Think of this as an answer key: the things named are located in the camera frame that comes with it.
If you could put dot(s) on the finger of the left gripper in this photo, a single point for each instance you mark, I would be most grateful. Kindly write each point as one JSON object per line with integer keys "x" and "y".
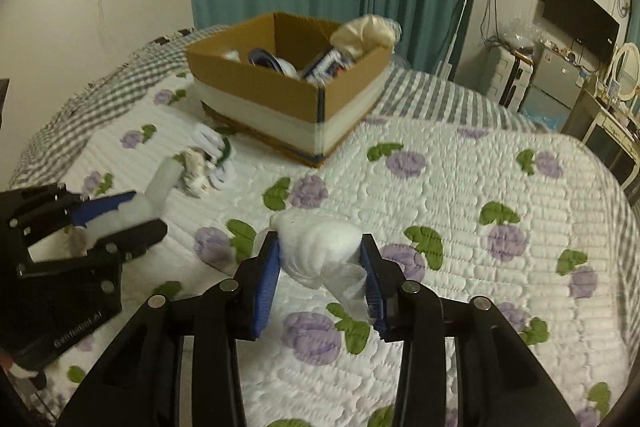
{"x": 30, "y": 214}
{"x": 114, "y": 249}

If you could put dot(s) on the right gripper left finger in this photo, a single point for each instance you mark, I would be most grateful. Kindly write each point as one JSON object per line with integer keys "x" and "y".
{"x": 136, "y": 382}

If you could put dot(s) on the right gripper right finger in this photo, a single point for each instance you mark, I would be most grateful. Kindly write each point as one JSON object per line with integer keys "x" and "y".
{"x": 500, "y": 381}

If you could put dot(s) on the white cloth bundle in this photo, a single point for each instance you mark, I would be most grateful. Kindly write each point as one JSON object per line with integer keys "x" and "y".
{"x": 323, "y": 251}

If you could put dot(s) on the white sock with blue trim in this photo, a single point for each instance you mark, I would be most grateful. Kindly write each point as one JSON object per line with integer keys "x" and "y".
{"x": 262, "y": 58}

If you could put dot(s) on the white printed tissue pack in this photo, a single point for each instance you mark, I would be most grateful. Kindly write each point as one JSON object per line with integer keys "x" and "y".
{"x": 325, "y": 67}

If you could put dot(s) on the small patterned white sock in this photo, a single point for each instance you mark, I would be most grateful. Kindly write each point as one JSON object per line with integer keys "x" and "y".
{"x": 196, "y": 165}

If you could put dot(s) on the white socks with green trim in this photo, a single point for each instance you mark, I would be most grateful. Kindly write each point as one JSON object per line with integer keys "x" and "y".
{"x": 217, "y": 151}

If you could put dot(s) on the white floral quilt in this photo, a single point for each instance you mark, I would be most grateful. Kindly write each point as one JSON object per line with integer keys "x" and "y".
{"x": 532, "y": 221}

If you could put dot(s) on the brown cardboard box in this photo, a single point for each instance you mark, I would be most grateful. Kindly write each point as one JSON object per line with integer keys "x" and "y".
{"x": 303, "y": 121}

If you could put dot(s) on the white dressing table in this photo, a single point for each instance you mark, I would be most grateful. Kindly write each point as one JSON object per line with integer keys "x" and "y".
{"x": 591, "y": 123}

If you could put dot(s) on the grey mini fridge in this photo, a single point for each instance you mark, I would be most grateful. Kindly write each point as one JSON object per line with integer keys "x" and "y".
{"x": 553, "y": 90}

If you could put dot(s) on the grey checkered blanket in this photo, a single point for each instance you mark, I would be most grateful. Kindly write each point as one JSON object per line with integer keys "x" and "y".
{"x": 54, "y": 148}

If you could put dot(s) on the white suitcase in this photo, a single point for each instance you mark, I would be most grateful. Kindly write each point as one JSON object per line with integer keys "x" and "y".
{"x": 506, "y": 77}

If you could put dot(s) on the cream crumpled cloth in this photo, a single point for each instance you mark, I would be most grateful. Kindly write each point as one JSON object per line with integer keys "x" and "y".
{"x": 358, "y": 37}

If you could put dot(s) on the white oval vanity mirror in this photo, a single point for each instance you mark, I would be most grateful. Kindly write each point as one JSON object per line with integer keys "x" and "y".
{"x": 622, "y": 78}

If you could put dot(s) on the black wall television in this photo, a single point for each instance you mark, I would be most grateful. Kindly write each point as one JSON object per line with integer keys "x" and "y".
{"x": 586, "y": 22}

